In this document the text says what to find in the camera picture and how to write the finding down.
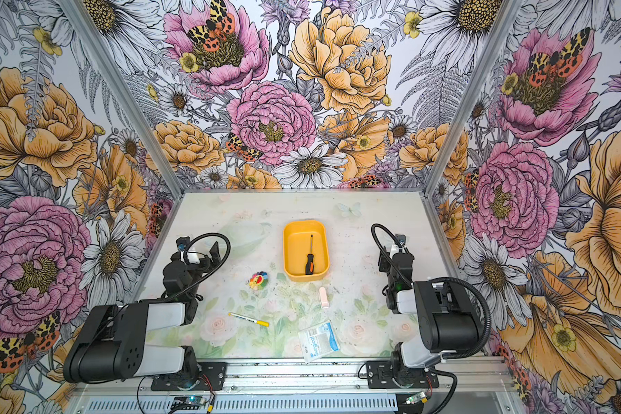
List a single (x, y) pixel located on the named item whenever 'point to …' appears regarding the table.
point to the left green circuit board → (188, 403)
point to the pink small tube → (324, 304)
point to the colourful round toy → (259, 280)
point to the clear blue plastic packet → (318, 341)
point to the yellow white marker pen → (247, 319)
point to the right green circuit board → (412, 399)
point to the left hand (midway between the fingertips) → (205, 249)
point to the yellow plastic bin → (297, 244)
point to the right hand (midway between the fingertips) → (393, 253)
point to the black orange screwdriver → (310, 266)
